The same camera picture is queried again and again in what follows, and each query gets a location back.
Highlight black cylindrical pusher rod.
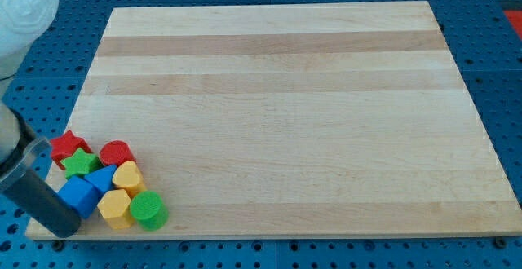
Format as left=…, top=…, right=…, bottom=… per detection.
left=2, top=169, right=81, bottom=238

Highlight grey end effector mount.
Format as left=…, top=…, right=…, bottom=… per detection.
left=1, top=102, right=51, bottom=192

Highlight yellow hexagon block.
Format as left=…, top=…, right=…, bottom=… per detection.
left=97, top=189, right=135, bottom=230

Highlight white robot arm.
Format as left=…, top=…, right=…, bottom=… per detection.
left=1, top=0, right=81, bottom=238

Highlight red star block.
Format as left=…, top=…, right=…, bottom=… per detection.
left=50, top=130, right=92, bottom=170

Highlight blue cube block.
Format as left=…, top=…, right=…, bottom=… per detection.
left=58, top=176, right=101, bottom=219

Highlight green star block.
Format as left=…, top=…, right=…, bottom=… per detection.
left=60, top=148, right=104, bottom=179

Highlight blue triangle block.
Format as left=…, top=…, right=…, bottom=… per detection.
left=84, top=165, right=117, bottom=196

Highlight red cylinder block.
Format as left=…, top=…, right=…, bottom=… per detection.
left=100, top=140, right=135, bottom=166

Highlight yellow heart block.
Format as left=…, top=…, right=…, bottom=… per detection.
left=112, top=161, right=148, bottom=198

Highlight green cylinder block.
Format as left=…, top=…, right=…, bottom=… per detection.
left=130, top=191, right=169, bottom=231

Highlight light wooden board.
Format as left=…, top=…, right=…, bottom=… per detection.
left=67, top=1, right=521, bottom=240

